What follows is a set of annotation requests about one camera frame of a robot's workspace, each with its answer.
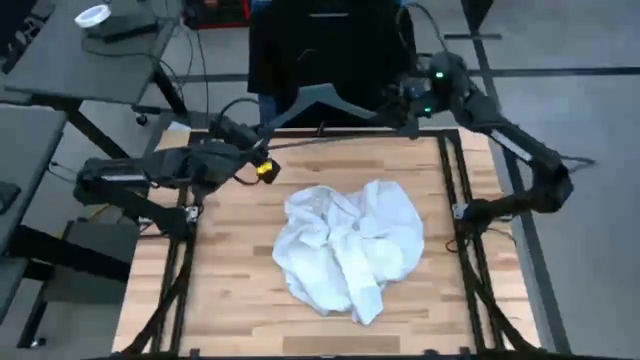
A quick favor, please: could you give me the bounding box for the grey desk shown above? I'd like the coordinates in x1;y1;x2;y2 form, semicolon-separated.
0;107;69;321
0;0;187;106

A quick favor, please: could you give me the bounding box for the black tablet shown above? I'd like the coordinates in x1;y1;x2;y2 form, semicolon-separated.
0;181;22;215

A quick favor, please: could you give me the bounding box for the red and black box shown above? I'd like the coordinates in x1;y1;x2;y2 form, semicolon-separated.
182;0;252;30

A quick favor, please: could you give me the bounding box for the white garment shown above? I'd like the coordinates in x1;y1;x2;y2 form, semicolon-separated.
272;179;426;326

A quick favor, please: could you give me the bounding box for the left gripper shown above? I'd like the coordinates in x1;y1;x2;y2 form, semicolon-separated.
209;117;282;185

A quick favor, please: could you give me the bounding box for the black flat box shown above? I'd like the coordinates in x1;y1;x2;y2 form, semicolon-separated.
84;10;161;44

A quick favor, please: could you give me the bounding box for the grey plastic clothes hanger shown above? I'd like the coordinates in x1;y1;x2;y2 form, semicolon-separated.
257;82;401;151

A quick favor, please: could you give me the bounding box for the black garment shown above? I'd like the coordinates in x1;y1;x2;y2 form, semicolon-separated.
247;0;419;129

